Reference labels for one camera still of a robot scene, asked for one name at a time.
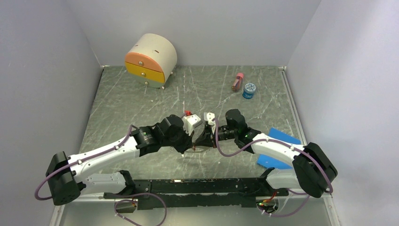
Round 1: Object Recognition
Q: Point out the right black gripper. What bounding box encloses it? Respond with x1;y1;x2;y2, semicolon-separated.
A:
194;124;238;148

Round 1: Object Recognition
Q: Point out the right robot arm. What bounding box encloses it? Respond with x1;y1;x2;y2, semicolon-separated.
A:
193;109;338;198

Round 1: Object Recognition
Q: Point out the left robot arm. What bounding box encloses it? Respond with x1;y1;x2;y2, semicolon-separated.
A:
45;114;201;206

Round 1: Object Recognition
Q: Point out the pink capped brown vial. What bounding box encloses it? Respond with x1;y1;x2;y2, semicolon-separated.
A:
231;73;244;92

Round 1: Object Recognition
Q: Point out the blue round tin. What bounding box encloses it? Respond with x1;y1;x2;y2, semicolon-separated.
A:
242;83;256;99

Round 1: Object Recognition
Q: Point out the blue foam sheet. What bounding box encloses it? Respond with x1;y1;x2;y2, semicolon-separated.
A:
251;128;303;170

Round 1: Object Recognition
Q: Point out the round beige drawer box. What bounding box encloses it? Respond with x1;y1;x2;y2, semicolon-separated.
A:
124;33;177;89

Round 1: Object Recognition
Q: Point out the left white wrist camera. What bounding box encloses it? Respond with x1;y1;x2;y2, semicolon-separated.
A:
181;111;202;136

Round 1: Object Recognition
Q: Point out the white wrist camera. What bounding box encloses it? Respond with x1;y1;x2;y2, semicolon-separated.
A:
204;112;215;127
181;111;202;136

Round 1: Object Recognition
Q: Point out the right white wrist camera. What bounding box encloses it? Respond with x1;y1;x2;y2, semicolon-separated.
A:
204;112;215;127

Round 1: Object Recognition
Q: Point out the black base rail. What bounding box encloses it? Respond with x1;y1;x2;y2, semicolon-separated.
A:
103;177;289;210

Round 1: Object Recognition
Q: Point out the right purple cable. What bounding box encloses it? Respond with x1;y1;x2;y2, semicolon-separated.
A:
213;118;334;218

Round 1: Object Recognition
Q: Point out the purple cable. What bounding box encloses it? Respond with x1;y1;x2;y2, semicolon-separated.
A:
34;124;168;226
213;118;334;218

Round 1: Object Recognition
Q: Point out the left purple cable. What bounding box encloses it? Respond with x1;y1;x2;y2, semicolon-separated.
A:
34;124;168;226

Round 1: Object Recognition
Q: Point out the aluminium frame rail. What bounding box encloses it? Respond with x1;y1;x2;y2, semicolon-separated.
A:
57;178;333;203

